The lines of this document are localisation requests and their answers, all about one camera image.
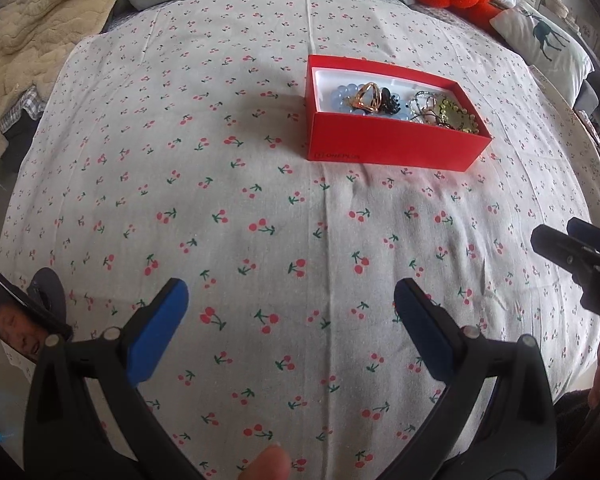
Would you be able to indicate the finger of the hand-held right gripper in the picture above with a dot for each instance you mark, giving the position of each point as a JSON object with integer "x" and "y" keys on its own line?
{"x": 592, "y": 237}
{"x": 565, "y": 252}

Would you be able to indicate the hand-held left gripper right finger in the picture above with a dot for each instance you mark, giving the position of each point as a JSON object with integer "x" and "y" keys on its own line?
{"x": 427, "y": 335}

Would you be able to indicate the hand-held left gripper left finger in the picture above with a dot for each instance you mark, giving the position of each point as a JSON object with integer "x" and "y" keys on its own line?
{"x": 155, "y": 330}

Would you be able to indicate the red cardboard box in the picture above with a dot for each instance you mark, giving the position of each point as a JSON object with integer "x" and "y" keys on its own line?
{"x": 380, "y": 145}

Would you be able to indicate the black hair claw clip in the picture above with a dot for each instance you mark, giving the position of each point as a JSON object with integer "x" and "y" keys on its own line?
{"x": 391, "y": 102}

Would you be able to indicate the person's left hand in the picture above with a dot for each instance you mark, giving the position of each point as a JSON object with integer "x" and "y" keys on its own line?
{"x": 265, "y": 465}

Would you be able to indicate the dark fleece clothing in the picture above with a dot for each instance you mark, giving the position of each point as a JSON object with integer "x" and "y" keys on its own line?
{"x": 577, "y": 435}

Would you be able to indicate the cherry print bed sheet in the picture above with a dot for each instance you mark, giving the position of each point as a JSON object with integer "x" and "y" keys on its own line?
{"x": 180, "y": 185}

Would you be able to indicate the white deer print pillow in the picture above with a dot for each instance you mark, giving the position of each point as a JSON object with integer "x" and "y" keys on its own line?
{"x": 545, "y": 45}

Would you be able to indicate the beige quilted blanket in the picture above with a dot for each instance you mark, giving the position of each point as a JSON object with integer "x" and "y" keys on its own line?
{"x": 35, "y": 35}

